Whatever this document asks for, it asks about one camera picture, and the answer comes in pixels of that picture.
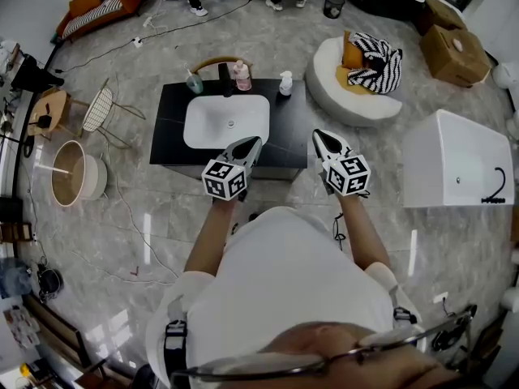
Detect blue water jug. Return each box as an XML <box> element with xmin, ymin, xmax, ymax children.
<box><xmin>0</xmin><ymin>257</ymin><xmax>32</xmax><ymax>299</ymax></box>

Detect person's torso in white shirt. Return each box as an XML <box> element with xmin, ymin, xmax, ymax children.
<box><xmin>144</xmin><ymin>206</ymin><xmax>427</xmax><ymax>389</ymax></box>

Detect black round floor device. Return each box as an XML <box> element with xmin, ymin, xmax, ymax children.
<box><xmin>36</xmin><ymin>267</ymin><xmax>64</xmax><ymax>302</ymax></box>

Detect person's left forearm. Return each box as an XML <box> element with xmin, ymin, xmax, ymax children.
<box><xmin>184</xmin><ymin>196</ymin><xmax>240</xmax><ymax>277</ymax></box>

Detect striped sofa cushion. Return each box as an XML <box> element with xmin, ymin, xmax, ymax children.
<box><xmin>62</xmin><ymin>0</ymin><xmax>123</xmax><ymax>40</ymax></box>

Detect black fabric bag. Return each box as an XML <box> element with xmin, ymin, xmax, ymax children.
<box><xmin>10</xmin><ymin>54</ymin><xmax>65</xmax><ymax>93</ymax></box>

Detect pink soap bottle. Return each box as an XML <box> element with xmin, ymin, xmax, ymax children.
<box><xmin>233</xmin><ymin>58</ymin><xmax>253</xmax><ymax>92</ymax></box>

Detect small cardboard box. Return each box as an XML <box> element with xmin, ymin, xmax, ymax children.
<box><xmin>417</xmin><ymin>0</ymin><xmax>467</xmax><ymax>36</ymax></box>

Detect grey shoulder strap buckle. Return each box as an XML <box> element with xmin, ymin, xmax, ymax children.
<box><xmin>391</xmin><ymin>285</ymin><xmax>418</xmax><ymax>326</ymax></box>
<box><xmin>164</xmin><ymin>318</ymin><xmax>190</xmax><ymax>380</ymax></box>

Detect green soap bottle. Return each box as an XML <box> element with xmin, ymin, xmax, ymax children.
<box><xmin>184</xmin><ymin>63</ymin><xmax>204</xmax><ymax>95</ymax></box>

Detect black vanity counter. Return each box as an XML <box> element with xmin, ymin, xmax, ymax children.
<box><xmin>149</xmin><ymin>78</ymin><xmax>309</xmax><ymax>182</ymax></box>

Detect black mesh trash can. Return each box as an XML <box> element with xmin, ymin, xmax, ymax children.
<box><xmin>323</xmin><ymin>0</ymin><xmax>345</xmax><ymax>19</ymax></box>

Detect black floor cable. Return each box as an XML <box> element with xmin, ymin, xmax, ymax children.
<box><xmin>54</xmin><ymin>0</ymin><xmax>264</xmax><ymax>75</ymax></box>

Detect round wood-lined white tub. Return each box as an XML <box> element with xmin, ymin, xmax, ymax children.
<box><xmin>50</xmin><ymin>139</ymin><xmax>109</xmax><ymax>208</ymax></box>

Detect round wooden side table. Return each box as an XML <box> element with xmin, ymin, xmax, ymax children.
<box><xmin>27</xmin><ymin>88</ymin><xmax>91</xmax><ymax>141</ymax></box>

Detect thin-framed eyeglasses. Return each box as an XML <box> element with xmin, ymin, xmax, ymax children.
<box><xmin>169</xmin><ymin>304</ymin><xmax>478</xmax><ymax>389</ymax></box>

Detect white plastic bottle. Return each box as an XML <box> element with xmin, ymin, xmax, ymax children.
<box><xmin>278</xmin><ymin>70</ymin><xmax>294</xmax><ymax>96</ymax></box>

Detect curved wooden chair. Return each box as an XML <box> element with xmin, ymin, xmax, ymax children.
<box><xmin>190</xmin><ymin>56</ymin><xmax>253</xmax><ymax>76</ymax></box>

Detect dark wooden bench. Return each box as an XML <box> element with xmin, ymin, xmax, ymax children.
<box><xmin>24</xmin><ymin>293</ymin><xmax>92</xmax><ymax>370</ymax></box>

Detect white round beanbag chair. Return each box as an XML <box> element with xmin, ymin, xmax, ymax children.
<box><xmin>305</xmin><ymin>35</ymin><xmax>404</xmax><ymax>128</ymax></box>

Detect white sink basin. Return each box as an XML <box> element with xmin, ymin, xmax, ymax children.
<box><xmin>182</xmin><ymin>94</ymin><xmax>272</xmax><ymax>150</ymax></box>

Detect person's face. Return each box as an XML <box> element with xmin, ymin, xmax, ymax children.
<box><xmin>259</xmin><ymin>321</ymin><xmax>459</xmax><ymax>389</ymax></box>

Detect black white striped pillow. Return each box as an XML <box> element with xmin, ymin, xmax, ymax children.
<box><xmin>347</xmin><ymin>32</ymin><xmax>404</xmax><ymax>95</ymax></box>

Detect large cardboard box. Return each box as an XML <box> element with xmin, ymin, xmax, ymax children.
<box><xmin>419</xmin><ymin>24</ymin><xmax>492</xmax><ymax>88</ymax></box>

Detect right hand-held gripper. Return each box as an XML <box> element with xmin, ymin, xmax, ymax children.
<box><xmin>312</xmin><ymin>129</ymin><xmax>372</xmax><ymax>198</ymax></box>

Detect white floor cable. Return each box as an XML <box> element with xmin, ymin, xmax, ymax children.
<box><xmin>104</xmin><ymin>152</ymin><xmax>179</xmax><ymax>287</ymax></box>

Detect black hooked tub faucet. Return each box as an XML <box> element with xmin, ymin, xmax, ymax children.
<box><xmin>481</xmin><ymin>166</ymin><xmax>507</xmax><ymax>205</ymax></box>

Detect orange cushion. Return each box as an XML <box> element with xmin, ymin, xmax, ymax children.
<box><xmin>335</xmin><ymin>30</ymin><xmax>378</xmax><ymax>96</ymax></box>

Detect white wire chair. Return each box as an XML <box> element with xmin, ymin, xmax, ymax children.
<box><xmin>80</xmin><ymin>78</ymin><xmax>147</xmax><ymax>150</ymax></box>

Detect person's right forearm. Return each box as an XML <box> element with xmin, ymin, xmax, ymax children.
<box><xmin>336</xmin><ymin>192</ymin><xmax>392</xmax><ymax>273</ymax></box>

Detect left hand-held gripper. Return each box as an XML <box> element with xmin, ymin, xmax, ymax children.
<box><xmin>201</xmin><ymin>136</ymin><xmax>264</xmax><ymax>203</ymax></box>

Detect thin black looped cable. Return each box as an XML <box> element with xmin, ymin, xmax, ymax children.
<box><xmin>332</xmin><ymin>212</ymin><xmax>346</xmax><ymax>251</ymax></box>

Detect white bathtub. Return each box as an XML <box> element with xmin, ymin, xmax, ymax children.
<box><xmin>402</xmin><ymin>109</ymin><xmax>516</xmax><ymax>209</ymax></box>

